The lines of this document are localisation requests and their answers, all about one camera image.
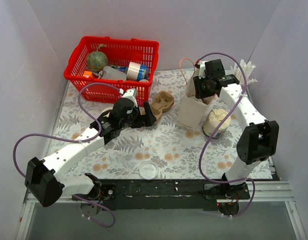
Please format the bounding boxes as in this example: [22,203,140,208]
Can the kraft paper bag orange handles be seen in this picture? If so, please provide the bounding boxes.
[175,58,216,133]

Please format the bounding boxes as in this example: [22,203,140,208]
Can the white plastic coffee lid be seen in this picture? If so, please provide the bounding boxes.
[139,161,159,180]

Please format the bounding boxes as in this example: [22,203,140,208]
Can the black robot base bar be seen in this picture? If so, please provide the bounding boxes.
[71,178,247,216]

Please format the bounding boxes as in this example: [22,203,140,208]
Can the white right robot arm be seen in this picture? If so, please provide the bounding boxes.
[193,59,279,199]

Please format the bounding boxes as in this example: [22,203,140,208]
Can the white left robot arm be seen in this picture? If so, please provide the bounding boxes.
[25,97,156,207]

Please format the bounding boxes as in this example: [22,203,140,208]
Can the white wrapped straws bundle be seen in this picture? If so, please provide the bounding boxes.
[230,59,257,87]

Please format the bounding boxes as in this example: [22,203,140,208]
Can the brown pulp cup carrier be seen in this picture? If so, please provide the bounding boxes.
[149,90,175,123]

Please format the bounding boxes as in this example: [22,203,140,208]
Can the floral patterned table mat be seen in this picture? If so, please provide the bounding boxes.
[65,70,242,179]

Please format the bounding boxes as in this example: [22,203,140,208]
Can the blue white can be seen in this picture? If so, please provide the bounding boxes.
[126,61,149,82]

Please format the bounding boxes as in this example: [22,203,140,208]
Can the grey pouch package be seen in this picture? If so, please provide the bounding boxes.
[99,65,127,81]

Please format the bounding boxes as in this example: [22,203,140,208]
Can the orange small carton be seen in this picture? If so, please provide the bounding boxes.
[82,70,93,78]

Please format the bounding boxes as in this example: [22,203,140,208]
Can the green round melon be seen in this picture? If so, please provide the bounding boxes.
[86,43,109,72]

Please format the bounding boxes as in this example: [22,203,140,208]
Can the red plastic shopping basket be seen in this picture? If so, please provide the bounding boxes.
[63,36,160,106]

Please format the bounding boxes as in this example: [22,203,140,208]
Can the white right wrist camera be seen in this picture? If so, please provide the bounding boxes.
[194,59,207,79]

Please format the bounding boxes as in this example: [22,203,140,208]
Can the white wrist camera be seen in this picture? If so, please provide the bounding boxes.
[194,59,207,79]
[119,88,138,105]

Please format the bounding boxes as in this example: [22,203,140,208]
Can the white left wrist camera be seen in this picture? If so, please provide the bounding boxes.
[119,88,138,105]

